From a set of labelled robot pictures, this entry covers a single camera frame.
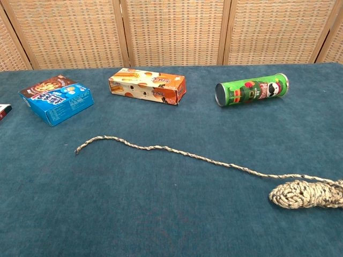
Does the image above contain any blue chocolate cookie box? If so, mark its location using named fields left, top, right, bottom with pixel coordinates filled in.
left=18, top=74, right=95, bottom=127

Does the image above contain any blue carpet table cover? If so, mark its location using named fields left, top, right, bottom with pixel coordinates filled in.
left=0, top=63, right=343, bottom=257

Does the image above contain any green Pringles can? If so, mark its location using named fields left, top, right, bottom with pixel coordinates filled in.
left=215, top=72, right=290, bottom=108

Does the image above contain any white picture card box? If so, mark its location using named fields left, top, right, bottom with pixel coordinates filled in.
left=0, top=104, right=13, bottom=122

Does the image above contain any beige speckled braided rope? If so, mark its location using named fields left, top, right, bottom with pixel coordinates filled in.
left=74, top=135, right=343, bottom=210

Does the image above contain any wicker folding screen panel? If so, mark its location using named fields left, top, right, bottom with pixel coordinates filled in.
left=119, top=0, right=233, bottom=67
left=316, top=16, right=343, bottom=65
left=1, top=0, right=131, bottom=70
left=223, top=0, right=343, bottom=66
left=0, top=5, right=33, bottom=72

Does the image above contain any orange wafer snack box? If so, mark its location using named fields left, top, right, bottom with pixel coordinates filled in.
left=108, top=67, right=187, bottom=107

